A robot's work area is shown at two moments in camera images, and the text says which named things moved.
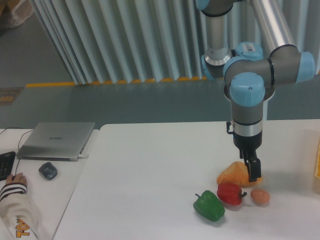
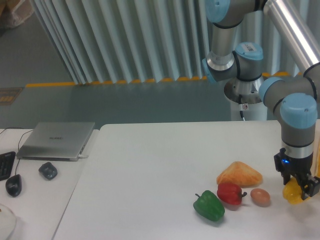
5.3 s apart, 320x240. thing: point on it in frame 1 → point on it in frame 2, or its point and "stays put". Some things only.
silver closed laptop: [54, 141] stays put
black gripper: [247, 146] → [287, 166]
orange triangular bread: [236, 172] stays put
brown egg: [260, 196] stays put
